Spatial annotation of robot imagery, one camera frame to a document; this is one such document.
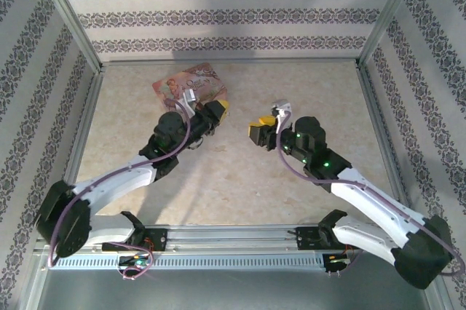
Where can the pink decorated storage box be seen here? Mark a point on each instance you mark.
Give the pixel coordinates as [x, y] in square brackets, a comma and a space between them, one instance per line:
[174, 88]

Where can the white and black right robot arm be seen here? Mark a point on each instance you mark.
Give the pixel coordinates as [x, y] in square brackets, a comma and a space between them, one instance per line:
[371, 202]

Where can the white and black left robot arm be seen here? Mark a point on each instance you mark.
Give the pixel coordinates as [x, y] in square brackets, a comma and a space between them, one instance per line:
[116, 179]

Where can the small circuit board with LED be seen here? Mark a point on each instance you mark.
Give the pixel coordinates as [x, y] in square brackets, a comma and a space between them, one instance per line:
[135, 261]
[336, 260]

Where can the grey metal sheet panel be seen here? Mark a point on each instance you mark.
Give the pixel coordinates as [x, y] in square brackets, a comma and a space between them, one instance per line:
[233, 292]

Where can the aluminium table edge rail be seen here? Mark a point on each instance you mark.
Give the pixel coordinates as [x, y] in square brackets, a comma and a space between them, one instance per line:
[229, 62]
[382, 135]
[85, 142]

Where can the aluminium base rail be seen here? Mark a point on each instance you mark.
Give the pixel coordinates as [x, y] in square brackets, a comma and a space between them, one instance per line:
[233, 239]

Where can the aluminium frame post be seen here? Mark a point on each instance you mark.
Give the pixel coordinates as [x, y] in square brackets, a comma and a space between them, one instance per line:
[389, 15]
[69, 15]

